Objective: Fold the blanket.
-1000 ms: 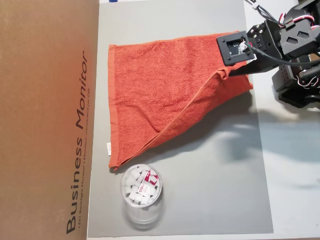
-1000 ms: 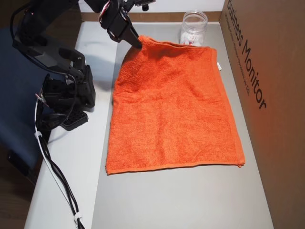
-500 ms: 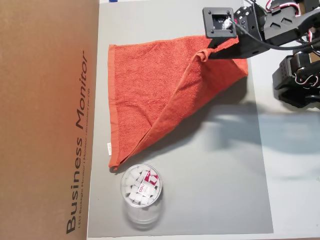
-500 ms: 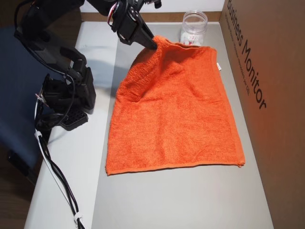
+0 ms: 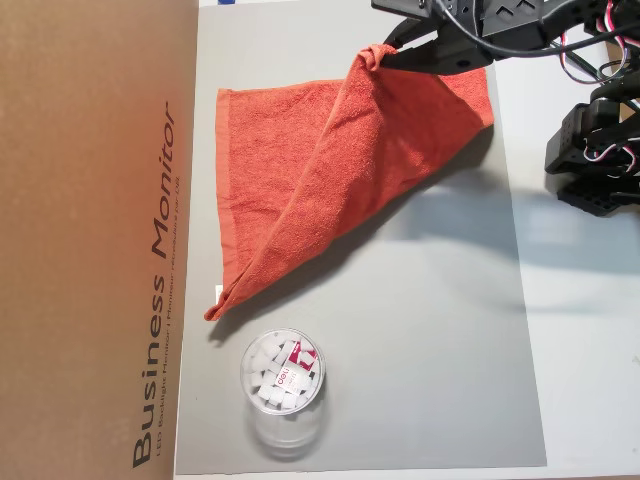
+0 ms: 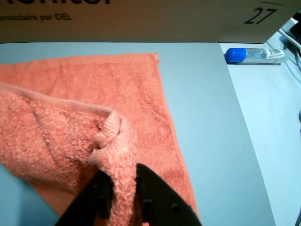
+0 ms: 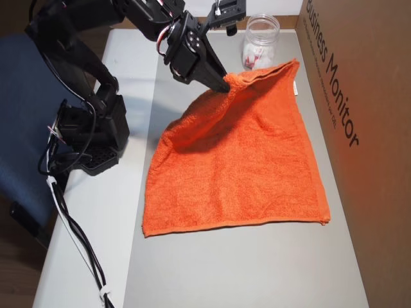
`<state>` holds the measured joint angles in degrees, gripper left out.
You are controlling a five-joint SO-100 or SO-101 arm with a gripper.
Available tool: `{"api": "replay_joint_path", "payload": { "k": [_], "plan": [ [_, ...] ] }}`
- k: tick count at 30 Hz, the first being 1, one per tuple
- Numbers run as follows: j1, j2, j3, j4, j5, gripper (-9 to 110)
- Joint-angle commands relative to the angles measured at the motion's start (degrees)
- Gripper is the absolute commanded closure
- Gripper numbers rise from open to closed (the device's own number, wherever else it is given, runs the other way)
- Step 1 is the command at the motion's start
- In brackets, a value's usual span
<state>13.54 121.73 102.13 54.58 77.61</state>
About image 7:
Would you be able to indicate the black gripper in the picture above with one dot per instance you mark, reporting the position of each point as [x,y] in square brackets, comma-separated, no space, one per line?
[192,65]

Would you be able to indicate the orange terry towel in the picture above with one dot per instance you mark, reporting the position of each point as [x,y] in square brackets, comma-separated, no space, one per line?
[241,176]

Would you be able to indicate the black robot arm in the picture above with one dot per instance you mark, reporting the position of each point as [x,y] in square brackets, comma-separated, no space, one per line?
[64,41]

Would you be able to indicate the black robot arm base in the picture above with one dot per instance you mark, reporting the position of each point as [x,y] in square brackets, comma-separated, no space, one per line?
[109,128]

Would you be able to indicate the red white paper packet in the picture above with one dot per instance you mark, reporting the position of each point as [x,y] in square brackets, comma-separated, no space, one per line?
[251,61]

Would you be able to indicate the clear plastic jar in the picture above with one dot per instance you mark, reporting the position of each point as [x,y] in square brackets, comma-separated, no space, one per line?
[261,35]

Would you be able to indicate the brown cardboard monitor box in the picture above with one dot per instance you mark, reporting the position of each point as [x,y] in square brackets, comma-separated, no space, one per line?
[369,96]

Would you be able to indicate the blue office chair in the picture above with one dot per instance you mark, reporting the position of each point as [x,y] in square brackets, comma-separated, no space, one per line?
[19,128]

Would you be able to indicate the grey table mat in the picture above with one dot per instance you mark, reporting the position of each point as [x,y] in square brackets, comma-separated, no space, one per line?
[224,272]

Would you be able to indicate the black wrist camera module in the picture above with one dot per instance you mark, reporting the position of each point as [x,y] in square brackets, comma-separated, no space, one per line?
[229,13]

